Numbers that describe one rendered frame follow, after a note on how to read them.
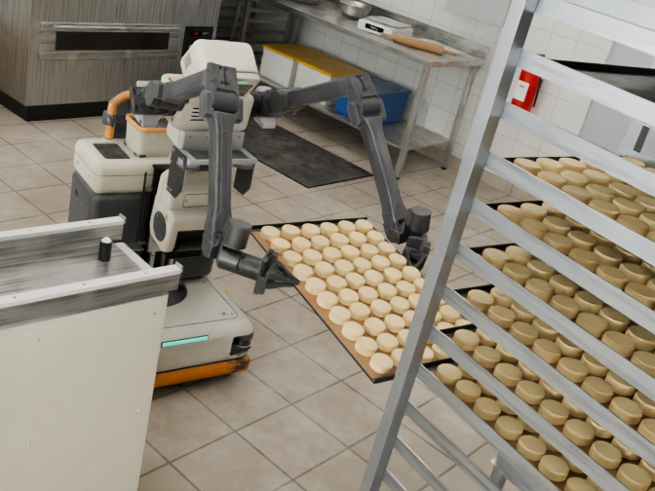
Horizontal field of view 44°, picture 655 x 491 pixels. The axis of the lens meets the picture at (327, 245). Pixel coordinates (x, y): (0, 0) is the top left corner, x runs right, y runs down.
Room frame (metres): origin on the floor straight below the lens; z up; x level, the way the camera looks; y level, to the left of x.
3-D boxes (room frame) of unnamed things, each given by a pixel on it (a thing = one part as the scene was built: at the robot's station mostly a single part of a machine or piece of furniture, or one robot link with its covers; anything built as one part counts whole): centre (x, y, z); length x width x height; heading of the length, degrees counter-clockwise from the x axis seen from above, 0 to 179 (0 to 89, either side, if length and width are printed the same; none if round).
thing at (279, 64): (6.64, 0.62, 0.36); 0.46 x 0.38 x 0.26; 142
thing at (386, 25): (6.12, -0.03, 0.92); 0.32 x 0.30 x 0.09; 151
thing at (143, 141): (2.81, 0.70, 0.87); 0.23 x 0.15 x 0.11; 130
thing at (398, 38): (5.83, -0.28, 0.91); 0.56 x 0.06 x 0.06; 82
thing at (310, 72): (6.40, 0.30, 0.36); 0.46 x 0.38 x 0.26; 144
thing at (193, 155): (2.50, 0.44, 0.93); 0.28 x 0.16 x 0.22; 130
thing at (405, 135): (6.31, 0.18, 0.49); 1.90 x 0.72 x 0.98; 54
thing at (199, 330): (2.73, 0.63, 0.16); 0.67 x 0.64 x 0.25; 40
